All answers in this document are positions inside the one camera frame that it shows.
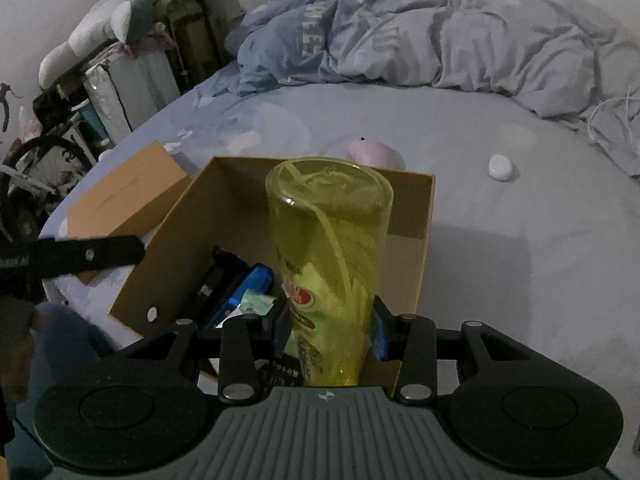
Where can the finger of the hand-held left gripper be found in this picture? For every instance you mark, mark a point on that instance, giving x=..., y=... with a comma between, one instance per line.
x=90, y=255

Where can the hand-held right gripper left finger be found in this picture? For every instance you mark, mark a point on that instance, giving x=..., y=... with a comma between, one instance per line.
x=277, y=332

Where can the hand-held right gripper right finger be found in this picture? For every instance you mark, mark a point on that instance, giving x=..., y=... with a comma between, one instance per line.
x=380, y=340

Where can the yellow transparent plastic bottle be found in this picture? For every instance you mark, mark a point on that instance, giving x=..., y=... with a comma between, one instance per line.
x=330, y=260

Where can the brown cardboard box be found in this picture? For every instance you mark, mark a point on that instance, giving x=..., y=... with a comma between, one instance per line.
x=235, y=210

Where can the small green packet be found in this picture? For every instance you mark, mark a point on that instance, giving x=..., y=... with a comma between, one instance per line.
x=257, y=302

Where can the black printed packet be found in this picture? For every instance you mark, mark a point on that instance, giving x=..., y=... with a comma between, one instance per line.
x=280, y=372

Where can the blue packet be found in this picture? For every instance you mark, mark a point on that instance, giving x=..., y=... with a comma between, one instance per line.
x=250, y=282

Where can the brown cardboard box lid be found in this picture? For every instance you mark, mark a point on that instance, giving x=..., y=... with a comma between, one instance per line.
x=125, y=195

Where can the black oblong item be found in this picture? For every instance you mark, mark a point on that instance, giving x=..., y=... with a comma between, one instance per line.
x=220, y=275

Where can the black bicycle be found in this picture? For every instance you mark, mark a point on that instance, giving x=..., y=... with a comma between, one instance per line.
x=50, y=141

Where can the white storage bag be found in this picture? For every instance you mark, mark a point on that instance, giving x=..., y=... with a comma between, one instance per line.
x=145, y=80

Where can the pink rounded object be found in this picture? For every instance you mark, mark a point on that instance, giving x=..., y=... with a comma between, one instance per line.
x=372, y=152

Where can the white earbud case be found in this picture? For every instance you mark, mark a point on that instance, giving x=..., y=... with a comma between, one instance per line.
x=502, y=167

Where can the white long plush pillow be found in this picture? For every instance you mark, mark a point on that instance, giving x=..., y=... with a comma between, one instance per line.
x=85, y=35

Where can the green plush toy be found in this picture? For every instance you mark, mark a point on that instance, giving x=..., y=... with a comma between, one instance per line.
x=140, y=15

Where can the black clothes rack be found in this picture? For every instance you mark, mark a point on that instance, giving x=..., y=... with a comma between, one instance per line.
x=202, y=10

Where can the large brown cardboard carton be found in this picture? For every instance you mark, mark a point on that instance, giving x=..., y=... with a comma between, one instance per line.
x=220, y=10

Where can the grey-blue duvet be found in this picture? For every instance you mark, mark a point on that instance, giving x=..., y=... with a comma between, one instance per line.
x=450, y=45

